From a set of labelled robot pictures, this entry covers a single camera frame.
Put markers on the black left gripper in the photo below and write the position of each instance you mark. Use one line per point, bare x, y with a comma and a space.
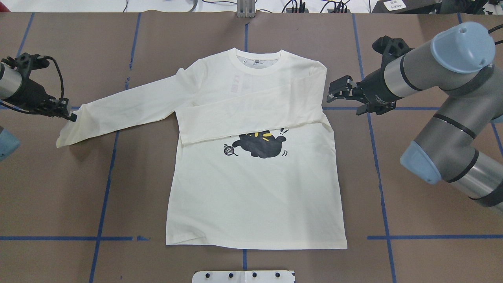
30, 92

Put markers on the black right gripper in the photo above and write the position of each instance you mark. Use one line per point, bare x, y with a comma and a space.
375, 87

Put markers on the cream long-sleeve cat shirt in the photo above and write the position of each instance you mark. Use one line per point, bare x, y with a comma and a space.
255, 163

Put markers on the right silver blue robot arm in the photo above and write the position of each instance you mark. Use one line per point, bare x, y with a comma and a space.
460, 62

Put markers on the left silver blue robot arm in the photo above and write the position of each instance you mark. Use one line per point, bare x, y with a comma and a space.
11, 81

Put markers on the white mounting plate with bolts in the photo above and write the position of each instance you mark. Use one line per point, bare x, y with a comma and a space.
245, 276

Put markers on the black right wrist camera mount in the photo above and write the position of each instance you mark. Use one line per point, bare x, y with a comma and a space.
390, 49

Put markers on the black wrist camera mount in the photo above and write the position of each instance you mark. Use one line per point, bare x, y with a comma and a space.
25, 63
390, 49

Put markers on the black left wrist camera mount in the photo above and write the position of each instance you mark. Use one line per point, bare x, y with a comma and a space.
25, 63

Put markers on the aluminium frame post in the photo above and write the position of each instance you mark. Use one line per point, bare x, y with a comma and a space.
246, 8

